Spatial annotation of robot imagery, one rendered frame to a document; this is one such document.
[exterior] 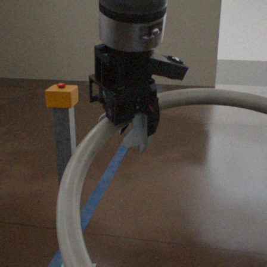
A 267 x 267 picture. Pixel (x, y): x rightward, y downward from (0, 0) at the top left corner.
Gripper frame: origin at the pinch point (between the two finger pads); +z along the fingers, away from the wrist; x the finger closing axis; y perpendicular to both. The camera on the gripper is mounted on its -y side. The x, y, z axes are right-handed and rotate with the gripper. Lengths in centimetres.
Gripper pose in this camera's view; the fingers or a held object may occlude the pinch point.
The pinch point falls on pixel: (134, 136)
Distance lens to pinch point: 65.1
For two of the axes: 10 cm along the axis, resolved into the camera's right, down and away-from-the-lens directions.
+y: -7.9, 3.9, -4.8
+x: 6.1, 5.7, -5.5
